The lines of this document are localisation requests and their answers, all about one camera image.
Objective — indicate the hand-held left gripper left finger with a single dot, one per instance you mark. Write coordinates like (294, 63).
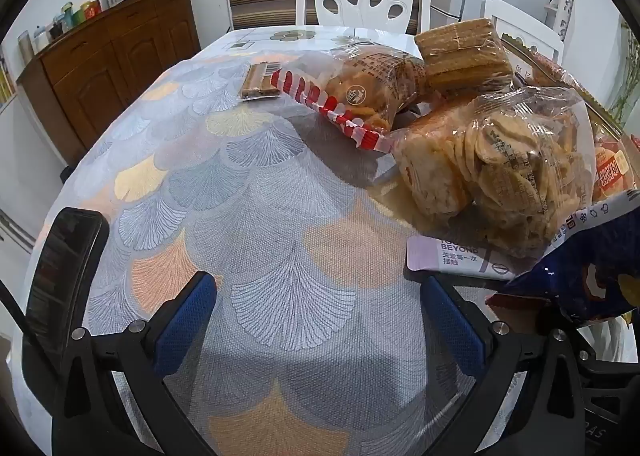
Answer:
(185, 326)

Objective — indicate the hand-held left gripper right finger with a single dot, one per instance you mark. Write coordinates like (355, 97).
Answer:
(452, 331)

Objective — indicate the purple white sachet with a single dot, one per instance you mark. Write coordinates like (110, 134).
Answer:
(450, 256)

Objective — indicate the blue snack bag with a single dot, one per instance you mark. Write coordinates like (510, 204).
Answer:
(590, 266)

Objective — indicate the clear rice cracker bag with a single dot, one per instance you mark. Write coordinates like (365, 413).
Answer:
(500, 171)

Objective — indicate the orange red label packet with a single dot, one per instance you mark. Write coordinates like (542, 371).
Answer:
(612, 166)

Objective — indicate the small wafer packet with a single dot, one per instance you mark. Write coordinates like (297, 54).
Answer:
(260, 81)

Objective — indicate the red striped cracker bag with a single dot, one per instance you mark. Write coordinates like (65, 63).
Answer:
(370, 86)

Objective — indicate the large wafer packet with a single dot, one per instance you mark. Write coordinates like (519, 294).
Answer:
(460, 56)

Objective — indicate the brown glass plate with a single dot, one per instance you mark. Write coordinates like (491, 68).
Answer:
(537, 56)

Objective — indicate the black phone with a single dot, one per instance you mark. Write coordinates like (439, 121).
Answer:
(65, 266)

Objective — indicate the black floor object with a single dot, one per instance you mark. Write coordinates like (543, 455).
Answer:
(65, 175)

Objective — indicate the wooden cabinet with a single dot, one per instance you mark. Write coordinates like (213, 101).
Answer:
(110, 66)

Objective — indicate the white jar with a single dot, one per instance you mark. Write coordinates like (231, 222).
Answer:
(41, 38)

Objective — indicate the metal canister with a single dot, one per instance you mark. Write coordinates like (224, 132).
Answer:
(25, 45)

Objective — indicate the red tin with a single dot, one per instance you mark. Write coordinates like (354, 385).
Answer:
(91, 10)

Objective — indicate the green tin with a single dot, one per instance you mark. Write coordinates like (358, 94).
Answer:
(74, 15)

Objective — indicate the white carved shelf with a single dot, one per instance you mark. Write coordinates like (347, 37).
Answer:
(564, 9)

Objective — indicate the plant wall decal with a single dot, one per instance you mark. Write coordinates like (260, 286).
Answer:
(627, 71)

